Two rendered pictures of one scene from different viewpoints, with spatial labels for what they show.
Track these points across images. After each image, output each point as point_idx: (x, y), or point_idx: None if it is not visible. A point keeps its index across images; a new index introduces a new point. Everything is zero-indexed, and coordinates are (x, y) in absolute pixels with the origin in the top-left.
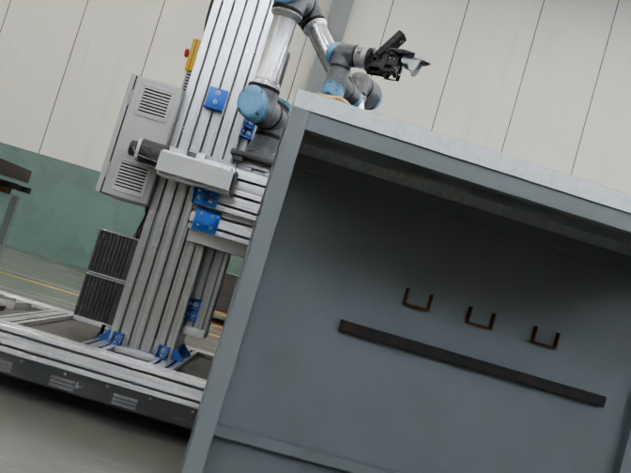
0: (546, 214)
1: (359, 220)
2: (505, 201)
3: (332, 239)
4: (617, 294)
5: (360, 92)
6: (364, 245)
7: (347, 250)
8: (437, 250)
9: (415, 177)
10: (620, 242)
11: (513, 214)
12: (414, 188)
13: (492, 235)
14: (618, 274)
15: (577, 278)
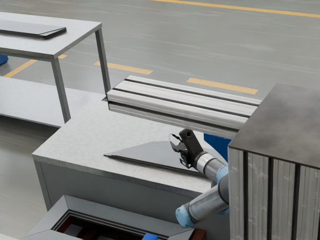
0: (119, 163)
1: (214, 224)
2: (143, 167)
3: (226, 239)
4: (64, 184)
5: (183, 205)
6: (207, 232)
7: (216, 239)
8: (165, 214)
9: (186, 188)
10: (64, 161)
11: (125, 177)
12: (185, 194)
13: (135, 192)
14: (64, 175)
15: (85, 187)
